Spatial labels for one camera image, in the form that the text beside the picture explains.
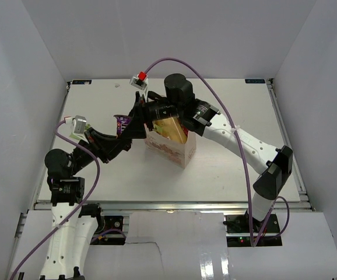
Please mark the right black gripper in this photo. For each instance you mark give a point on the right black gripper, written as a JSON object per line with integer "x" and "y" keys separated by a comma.
{"x": 136, "y": 128}

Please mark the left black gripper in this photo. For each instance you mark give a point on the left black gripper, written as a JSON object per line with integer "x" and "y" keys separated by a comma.
{"x": 105, "y": 146}

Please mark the purple candy wrapper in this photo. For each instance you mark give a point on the purple candy wrapper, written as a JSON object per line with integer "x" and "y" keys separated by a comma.
{"x": 122, "y": 122}

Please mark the brown chips bag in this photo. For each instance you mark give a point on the brown chips bag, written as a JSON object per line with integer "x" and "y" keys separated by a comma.
{"x": 171, "y": 129}

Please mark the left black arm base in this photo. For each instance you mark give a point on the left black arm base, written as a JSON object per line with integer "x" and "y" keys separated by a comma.
{"x": 109, "y": 229}

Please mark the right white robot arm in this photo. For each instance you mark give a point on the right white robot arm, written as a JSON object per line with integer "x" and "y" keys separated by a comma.
{"x": 273, "y": 165}

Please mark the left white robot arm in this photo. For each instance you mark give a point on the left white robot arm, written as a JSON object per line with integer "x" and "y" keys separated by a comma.
{"x": 73, "y": 221}

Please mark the beige paper bag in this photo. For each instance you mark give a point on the beige paper bag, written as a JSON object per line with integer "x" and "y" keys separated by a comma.
{"x": 179, "y": 154}

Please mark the left blue label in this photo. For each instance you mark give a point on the left blue label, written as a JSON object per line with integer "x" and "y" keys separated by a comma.
{"x": 82, "y": 82}

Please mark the blue label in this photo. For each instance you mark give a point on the blue label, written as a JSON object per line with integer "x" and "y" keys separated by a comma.
{"x": 255, "y": 81}
{"x": 82, "y": 82}

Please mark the right blue label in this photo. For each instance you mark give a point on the right blue label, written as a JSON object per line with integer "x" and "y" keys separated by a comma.
{"x": 255, "y": 81}

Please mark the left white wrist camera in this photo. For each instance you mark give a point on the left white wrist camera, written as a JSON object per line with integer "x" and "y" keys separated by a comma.
{"x": 77, "y": 125}

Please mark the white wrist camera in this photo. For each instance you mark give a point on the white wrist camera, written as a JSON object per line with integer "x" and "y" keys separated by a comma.
{"x": 140, "y": 82}
{"x": 77, "y": 125}

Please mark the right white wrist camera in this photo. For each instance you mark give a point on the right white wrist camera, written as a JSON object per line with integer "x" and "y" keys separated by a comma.
{"x": 140, "y": 82}

